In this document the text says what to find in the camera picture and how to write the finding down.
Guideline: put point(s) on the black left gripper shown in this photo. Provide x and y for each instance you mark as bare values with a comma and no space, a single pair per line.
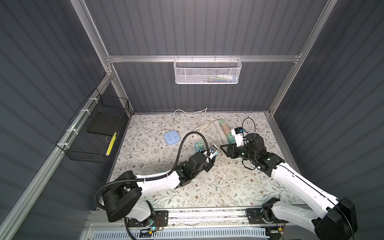
209,164

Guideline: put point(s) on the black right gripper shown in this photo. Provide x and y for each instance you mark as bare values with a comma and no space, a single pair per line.
231,148

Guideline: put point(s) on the teal tower power strip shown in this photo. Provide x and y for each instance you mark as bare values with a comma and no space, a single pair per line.
200,150

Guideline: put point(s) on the white multicolour power strip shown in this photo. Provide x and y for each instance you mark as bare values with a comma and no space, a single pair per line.
221,132

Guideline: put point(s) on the light blue round socket hub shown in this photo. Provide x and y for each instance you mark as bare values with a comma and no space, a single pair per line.
172,137

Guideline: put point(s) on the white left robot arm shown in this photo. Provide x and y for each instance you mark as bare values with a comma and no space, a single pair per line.
124,198

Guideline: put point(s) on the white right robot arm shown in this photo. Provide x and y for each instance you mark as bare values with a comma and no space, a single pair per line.
328,217

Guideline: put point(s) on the black foam pad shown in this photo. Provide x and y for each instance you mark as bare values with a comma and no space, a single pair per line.
105,124

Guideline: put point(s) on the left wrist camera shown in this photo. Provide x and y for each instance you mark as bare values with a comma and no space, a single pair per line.
213,150

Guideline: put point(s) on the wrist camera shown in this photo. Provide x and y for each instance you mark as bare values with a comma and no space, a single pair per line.
238,134
213,150

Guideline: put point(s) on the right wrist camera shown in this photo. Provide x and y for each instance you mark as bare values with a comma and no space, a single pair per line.
238,134

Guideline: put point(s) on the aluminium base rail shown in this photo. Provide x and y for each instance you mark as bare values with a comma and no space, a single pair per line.
218,217

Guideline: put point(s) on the white wire mesh basket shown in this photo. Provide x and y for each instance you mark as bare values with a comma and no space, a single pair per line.
207,71

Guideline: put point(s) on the black wire wall basket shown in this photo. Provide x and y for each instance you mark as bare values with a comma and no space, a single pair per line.
79,145

